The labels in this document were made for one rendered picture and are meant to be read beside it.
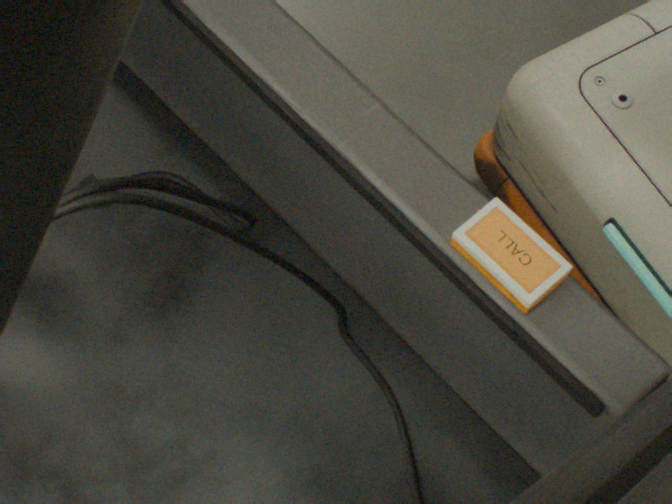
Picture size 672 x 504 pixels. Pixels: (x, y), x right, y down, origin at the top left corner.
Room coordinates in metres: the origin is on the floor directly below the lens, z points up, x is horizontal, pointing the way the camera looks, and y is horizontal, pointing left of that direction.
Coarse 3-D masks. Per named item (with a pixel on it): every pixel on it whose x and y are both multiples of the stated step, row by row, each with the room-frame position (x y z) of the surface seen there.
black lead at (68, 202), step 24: (72, 192) 0.26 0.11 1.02; (96, 192) 0.26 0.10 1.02; (120, 192) 0.27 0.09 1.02; (168, 192) 0.29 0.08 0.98; (192, 192) 0.31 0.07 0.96; (192, 216) 0.28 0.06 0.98; (240, 216) 0.34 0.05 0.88; (240, 240) 0.29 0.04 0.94; (288, 264) 0.30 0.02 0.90; (312, 288) 0.30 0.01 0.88; (360, 360) 0.29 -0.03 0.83; (384, 384) 0.27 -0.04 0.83; (408, 456) 0.24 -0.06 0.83; (408, 480) 0.22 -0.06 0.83
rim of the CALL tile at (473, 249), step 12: (492, 204) 0.32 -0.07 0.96; (504, 204) 0.32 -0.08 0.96; (480, 216) 0.32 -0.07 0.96; (516, 216) 0.32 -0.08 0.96; (468, 228) 0.31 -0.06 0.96; (528, 228) 0.31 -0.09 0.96; (456, 240) 0.30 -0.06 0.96; (468, 240) 0.30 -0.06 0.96; (540, 240) 0.31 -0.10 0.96; (468, 252) 0.30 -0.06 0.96; (480, 252) 0.30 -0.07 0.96; (552, 252) 0.30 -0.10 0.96; (492, 264) 0.29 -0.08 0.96; (564, 264) 0.30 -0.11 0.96; (504, 276) 0.29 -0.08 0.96; (552, 276) 0.29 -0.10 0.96; (564, 276) 0.29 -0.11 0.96; (516, 288) 0.28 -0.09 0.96; (540, 288) 0.28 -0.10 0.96; (528, 300) 0.28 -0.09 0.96
